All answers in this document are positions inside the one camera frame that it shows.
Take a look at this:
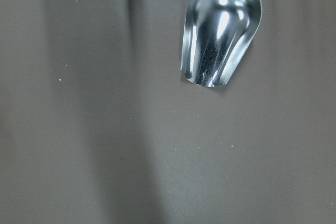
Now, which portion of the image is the metal scoop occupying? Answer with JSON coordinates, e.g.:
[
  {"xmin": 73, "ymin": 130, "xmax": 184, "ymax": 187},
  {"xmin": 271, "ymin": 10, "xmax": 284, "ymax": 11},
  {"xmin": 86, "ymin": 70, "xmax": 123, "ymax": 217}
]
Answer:
[{"xmin": 180, "ymin": 0, "xmax": 263, "ymax": 88}]

